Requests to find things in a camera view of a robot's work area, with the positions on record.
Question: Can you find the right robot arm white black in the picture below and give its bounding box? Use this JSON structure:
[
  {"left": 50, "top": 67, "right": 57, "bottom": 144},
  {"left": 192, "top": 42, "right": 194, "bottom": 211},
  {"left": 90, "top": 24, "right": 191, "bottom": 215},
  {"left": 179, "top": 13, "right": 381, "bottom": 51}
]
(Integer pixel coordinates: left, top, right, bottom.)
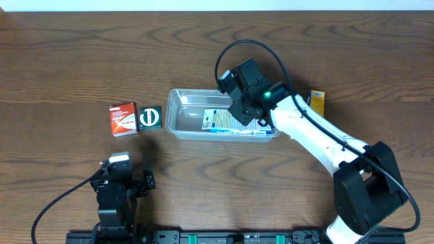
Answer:
[{"left": 217, "top": 59, "right": 410, "bottom": 243}]

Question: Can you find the red orange small box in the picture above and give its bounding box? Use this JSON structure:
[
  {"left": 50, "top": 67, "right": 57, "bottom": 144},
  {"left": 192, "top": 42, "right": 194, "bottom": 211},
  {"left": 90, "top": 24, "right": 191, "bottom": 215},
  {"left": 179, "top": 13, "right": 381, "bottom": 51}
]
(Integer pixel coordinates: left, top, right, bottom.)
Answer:
[{"left": 109, "top": 102, "right": 138, "bottom": 137}]

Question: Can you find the dark green small box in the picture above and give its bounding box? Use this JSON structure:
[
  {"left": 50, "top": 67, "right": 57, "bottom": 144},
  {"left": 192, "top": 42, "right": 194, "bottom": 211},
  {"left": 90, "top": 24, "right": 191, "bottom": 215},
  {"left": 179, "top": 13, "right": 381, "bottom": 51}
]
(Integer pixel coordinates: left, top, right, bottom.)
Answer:
[{"left": 139, "top": 106, "right": 162, "bottom": 130}]

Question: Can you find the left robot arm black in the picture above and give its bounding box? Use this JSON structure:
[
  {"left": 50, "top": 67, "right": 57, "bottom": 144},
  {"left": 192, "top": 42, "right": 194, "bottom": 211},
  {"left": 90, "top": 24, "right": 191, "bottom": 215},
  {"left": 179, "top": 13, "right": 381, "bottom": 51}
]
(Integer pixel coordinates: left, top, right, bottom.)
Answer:
[{"left": 90, "top": 152, "right": 155, "bottom": 243}]

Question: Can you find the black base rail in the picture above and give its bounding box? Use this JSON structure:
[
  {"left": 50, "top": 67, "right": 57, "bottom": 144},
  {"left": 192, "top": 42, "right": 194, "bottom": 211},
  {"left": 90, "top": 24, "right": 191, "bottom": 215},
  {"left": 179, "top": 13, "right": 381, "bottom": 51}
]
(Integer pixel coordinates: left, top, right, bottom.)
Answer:
[{"left": 65, "top": 230, "right": 406, "bottom": 244}]

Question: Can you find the large blue white box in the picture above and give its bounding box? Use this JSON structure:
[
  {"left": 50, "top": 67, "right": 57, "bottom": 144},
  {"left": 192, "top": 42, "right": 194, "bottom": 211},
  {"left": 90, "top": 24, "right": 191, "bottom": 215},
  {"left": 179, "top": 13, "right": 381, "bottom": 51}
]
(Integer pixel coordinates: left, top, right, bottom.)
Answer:
[{"left": 201, "top": 109, "right": 272, "bottom": 135}]

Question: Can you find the clear plastic container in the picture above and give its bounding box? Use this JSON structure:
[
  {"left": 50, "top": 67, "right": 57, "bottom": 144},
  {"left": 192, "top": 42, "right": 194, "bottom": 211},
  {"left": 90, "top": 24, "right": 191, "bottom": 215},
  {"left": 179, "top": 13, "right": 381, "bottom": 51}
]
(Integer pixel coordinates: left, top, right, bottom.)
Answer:
[{"left": 165, "top": 89, "right": 280, "bottom": 142}]

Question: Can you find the yellow box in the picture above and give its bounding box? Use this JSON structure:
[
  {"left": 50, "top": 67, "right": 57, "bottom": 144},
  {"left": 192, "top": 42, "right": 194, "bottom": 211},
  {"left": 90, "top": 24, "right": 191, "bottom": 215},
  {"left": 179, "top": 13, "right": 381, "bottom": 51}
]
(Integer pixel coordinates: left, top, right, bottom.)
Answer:
[{"left": 307, "top": 89, "right": 326, "bottom": 117}]

